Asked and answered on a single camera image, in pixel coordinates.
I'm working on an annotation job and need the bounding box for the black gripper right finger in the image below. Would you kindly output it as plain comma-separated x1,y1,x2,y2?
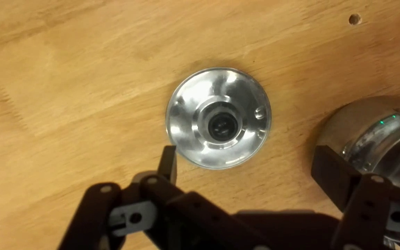
309,144,400,250

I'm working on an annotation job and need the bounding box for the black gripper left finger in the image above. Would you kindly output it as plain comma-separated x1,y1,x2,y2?
58,144,266,250

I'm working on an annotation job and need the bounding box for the silver pot lid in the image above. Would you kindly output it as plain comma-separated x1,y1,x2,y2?
163,66,273,170

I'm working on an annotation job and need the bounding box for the silver pot with black handle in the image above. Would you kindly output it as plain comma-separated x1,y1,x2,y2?
310,95,400,191

